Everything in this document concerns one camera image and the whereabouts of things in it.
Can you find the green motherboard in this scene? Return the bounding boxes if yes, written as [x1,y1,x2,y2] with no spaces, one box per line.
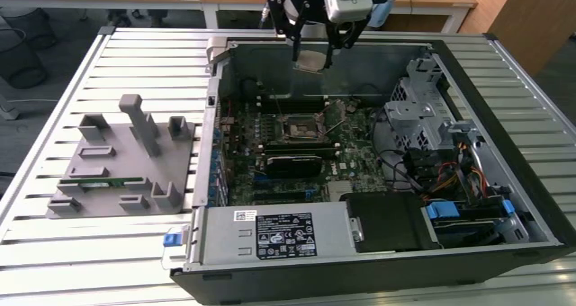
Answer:
[215,96,393,208]

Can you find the black mesh waste bin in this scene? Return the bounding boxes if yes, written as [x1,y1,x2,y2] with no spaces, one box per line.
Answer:
[0,7,58,89]

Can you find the black graphics card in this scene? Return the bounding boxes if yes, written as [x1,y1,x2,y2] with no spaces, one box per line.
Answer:
[263,154,323,179]

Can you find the grey power supply unit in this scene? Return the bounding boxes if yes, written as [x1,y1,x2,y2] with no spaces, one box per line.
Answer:
[196,203,367,265]

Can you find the metal socket cover frame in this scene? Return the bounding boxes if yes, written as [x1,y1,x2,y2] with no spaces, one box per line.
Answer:
[316,98,350,135]

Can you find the dark RAM stick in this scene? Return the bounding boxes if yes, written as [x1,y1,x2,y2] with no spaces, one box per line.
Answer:
[263,147,338,159]

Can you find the black rating label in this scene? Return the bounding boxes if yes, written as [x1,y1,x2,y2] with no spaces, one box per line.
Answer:
[255,212,318,262]

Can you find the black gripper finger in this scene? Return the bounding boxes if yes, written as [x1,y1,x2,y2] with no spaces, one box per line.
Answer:
[323,16,366,69]
[264,0,312,63]

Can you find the CPU socket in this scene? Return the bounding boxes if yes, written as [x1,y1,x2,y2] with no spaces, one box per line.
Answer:
[278,113,327,144]

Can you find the black open PC case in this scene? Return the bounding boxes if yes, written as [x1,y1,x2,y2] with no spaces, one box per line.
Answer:
[169,32,576,305]

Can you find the blue grey case latch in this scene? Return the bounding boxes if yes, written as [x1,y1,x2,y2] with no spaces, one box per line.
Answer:
[161,224,189,263]

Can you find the silver drive cage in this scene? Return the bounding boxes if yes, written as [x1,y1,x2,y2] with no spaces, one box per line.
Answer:
[385,58,455,152]

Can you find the grey parts rack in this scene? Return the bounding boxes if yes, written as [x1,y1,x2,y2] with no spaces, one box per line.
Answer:
[44,93,196,220]

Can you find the grey metal stand foot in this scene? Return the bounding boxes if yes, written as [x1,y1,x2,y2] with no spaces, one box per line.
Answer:
[0,93,20,121]

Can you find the silver finned heatsink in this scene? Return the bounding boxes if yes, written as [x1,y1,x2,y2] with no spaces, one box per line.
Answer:
[326,181,354,202]

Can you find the green RAM stick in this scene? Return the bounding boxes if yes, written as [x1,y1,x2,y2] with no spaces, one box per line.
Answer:
[60,176,144,189]

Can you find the wooden desk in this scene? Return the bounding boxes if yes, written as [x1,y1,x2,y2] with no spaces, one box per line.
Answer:
[0,0,478,34]

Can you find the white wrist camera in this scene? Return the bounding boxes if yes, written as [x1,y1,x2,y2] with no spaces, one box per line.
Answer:
[322,0,375,23]

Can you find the coloured power wire bundle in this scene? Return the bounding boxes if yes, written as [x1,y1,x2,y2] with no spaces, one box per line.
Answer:
[422,140,489,202]

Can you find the silver square CPU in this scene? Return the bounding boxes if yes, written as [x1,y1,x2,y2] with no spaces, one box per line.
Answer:
[291,49,328,73]

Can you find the blue disk carrier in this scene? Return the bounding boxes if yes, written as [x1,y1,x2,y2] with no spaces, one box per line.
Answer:
[425,200,459,221]

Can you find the wooden cabinet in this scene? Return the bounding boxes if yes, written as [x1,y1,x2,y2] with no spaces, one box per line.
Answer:
[458,0,576,76]

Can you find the black plastic shroud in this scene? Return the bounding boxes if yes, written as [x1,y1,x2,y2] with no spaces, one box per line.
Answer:
[339,191,439,253]

